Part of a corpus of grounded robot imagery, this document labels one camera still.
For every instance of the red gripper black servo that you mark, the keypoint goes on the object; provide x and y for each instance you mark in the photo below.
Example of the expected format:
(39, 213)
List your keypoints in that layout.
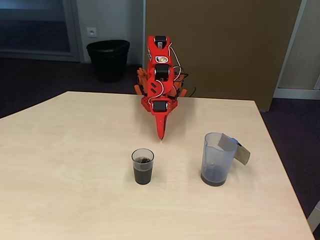
(160, 106)

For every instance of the clear plastic measuring jug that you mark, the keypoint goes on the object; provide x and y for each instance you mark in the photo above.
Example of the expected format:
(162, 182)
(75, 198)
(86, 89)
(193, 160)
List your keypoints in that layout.
(215, 160)

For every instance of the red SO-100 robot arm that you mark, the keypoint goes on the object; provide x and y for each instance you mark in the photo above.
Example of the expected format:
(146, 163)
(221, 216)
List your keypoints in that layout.
(167, 85)

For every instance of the clear plastic cup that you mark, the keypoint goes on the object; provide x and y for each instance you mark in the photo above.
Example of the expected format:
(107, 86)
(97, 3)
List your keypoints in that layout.
(142, 172)

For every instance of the orange table clamp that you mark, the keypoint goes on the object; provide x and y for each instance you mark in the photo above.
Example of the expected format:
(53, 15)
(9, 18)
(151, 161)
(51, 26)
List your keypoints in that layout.
(141, 78)
(183, 92)

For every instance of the black waste bin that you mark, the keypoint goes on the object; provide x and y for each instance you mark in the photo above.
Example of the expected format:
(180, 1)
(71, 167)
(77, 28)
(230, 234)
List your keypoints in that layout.
(107, 62)

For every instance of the brown pin board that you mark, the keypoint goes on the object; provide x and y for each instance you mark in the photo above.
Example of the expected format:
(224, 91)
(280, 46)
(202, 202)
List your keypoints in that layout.
(237, 50)

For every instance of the grey framed glass panel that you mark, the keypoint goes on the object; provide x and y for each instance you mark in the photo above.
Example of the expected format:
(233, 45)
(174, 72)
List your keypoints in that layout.
(32, 25)

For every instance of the light grey furniture edge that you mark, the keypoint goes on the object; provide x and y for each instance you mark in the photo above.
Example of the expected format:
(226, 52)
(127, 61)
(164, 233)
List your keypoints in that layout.
(315, 217)

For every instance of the white wall socket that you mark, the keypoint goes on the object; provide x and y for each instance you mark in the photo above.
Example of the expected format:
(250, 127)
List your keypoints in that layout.
(91, 32)

